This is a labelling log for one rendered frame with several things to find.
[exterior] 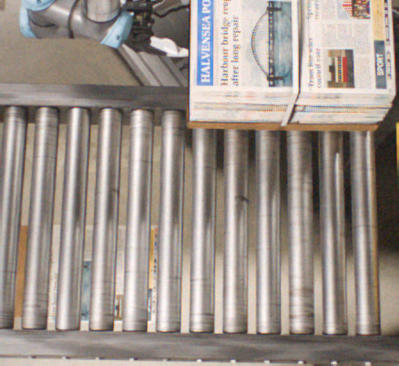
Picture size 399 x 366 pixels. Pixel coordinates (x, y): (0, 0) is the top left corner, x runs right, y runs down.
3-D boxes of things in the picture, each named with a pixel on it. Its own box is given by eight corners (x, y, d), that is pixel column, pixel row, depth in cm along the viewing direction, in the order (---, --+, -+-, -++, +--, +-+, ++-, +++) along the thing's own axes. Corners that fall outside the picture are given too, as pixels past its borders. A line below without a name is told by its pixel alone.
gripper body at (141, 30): (152, 29, 174) (93, 28, 173) (153, 47, 182) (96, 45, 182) (154, -5, 176) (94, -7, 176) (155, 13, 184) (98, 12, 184)
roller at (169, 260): (185, 112, 182) (185, 104, 177) (181, 339, 170) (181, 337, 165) (162, 111, 182) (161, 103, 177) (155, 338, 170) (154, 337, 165)
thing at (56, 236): (158, 226, 252) (158, 225, 251) (155, 325, 244) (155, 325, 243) (32, 223, 251) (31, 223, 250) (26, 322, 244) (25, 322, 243)
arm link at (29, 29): (16, 27, 174) (23, 44, 182) (70, 28, 174) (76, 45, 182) (20, -8, 176) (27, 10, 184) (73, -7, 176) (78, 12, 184)
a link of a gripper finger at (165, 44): (187, 55, 174) (147, 35, 175) (186, 67, 180) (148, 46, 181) (194, 44, 175) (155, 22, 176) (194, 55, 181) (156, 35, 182)
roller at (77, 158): (93, 110, 182) (90, 102, 177) (81, 337, 170) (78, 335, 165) (69, 109, 182) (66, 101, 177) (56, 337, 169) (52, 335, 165)
